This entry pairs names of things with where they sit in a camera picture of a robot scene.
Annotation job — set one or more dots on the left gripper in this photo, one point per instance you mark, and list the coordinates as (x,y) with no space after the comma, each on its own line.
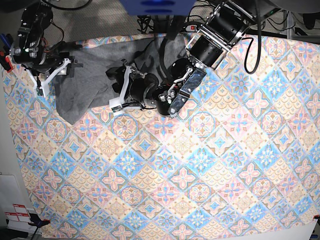
(135,88)

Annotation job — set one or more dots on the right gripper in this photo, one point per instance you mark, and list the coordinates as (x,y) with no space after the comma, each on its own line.
(41,74)

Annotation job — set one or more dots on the grey T-shirt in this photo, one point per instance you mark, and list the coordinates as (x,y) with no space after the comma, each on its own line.
(89,87)

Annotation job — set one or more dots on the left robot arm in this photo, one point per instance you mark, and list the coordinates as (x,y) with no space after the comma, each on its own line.
(223,29)

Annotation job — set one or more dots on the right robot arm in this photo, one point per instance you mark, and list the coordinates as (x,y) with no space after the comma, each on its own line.
(30,49)

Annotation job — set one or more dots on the red clamp left top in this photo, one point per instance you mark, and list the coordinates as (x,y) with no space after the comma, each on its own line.
(6,63)

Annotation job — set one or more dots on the white power strip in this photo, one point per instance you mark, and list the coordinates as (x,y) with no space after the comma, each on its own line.
(192,28)

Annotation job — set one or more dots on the patterned tile tablecloth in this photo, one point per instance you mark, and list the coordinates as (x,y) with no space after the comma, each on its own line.
(241,158)

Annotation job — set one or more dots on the blue clamp bottom left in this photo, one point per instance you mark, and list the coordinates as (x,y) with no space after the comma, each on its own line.
(37,222)

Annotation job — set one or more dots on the white box with red labels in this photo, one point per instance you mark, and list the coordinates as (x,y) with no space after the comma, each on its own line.
(14,206)

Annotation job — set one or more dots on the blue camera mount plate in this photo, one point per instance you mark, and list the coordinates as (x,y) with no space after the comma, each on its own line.
(158,7)

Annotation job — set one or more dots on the black centre post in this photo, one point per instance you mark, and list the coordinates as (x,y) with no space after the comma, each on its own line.
(175,27)

